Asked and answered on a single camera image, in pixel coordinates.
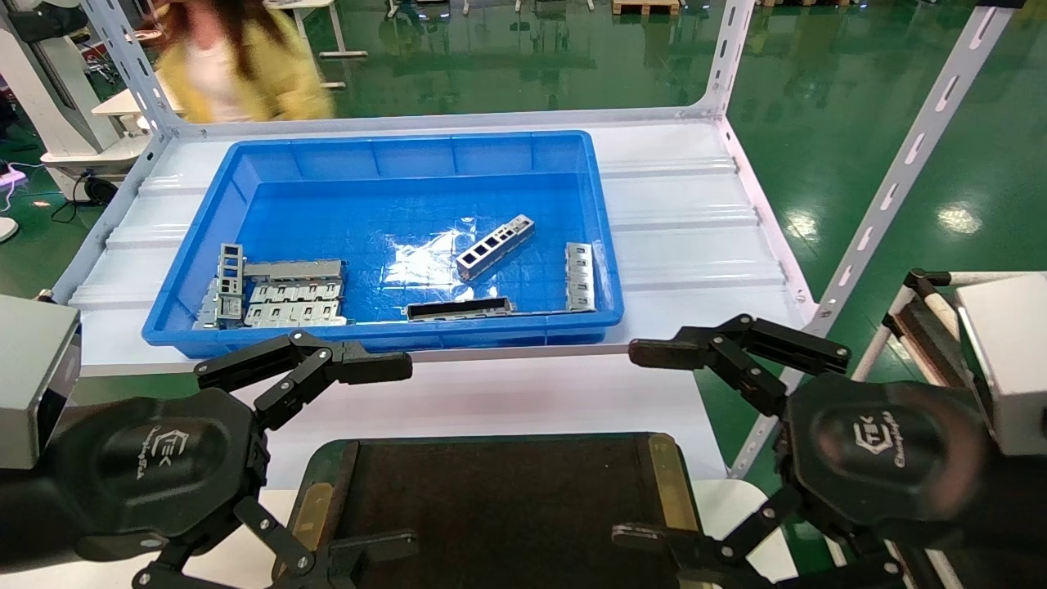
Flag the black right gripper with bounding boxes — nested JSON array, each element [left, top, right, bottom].
[[612, 313, 1047, 589]]

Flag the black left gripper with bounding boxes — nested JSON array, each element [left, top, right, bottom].
[[0, 329, 420, 589]]

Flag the silver metal part square holes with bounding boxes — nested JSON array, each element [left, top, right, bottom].
[[456, 214, 536, 281]]

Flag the flat silver metal part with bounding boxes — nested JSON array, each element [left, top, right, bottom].
[[244, 259, 344, 284]]

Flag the black container tray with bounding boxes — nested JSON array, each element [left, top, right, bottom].
[[282, 432, 704, 589]]

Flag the silver metal part dark opening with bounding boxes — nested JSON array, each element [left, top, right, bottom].
[[407, 296, 515, 321]]

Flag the silver metal part with tabs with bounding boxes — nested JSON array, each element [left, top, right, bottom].
[[564, 242, 595, 312]]

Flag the blue plastic bin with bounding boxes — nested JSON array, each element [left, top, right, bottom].
[[142, 131, 625, 359]]

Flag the white metal shelf rack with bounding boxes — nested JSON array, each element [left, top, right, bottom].
[[53, 0, 1015, 479]]

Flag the person in yellow jacket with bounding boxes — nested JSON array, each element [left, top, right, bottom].
[[151, 0, 336, 124]]

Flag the white work table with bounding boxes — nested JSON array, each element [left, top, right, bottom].
[[90, 74, 189, 136]]

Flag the white machine with black head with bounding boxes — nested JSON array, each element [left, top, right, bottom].
[[0, 0, 152, 177]]

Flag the white desk with metal legs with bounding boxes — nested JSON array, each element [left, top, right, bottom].
[[263, 0, 369, 89]]

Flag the white tube trolley frame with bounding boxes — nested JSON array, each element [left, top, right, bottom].
[[851, 268, 1047, 393]]

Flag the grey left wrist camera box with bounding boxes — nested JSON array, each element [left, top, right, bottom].
[[0, 294, 83, 471]]

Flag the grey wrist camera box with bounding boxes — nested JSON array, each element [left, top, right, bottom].
[[0, 294, 83, 471], [955, 274, 1047, 456]]

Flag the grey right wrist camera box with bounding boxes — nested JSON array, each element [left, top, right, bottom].
[[955, 274, 1047, 456]]

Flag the thin black power cable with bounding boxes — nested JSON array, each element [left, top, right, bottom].
[[49, 168, 120, 223]]

